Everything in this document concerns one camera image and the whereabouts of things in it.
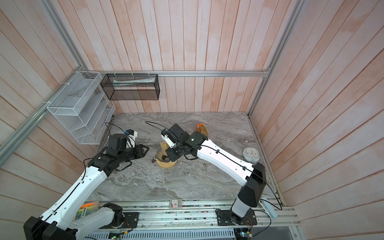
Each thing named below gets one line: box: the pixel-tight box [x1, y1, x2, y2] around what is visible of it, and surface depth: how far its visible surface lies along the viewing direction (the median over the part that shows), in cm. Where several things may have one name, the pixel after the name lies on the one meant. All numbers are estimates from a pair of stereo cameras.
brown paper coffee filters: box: [198, 123, 209, 138], surface depth 103 cm
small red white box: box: [169, 199, 183, 210], surface depth 79 cm
